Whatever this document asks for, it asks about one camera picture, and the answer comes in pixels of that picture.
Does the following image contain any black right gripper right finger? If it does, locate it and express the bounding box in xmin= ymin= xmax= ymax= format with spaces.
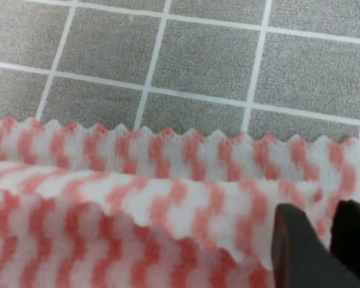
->
xmin=330 ymin=200 xmax=360 ymax=279

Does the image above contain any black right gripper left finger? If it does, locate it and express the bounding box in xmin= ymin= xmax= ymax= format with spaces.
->
xmin=271 ymin=204 xmax=360 ymax=288

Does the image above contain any pink white striped towel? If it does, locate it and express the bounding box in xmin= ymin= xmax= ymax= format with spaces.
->
xmin=0 ymin=116 xmax=360 ymax=287

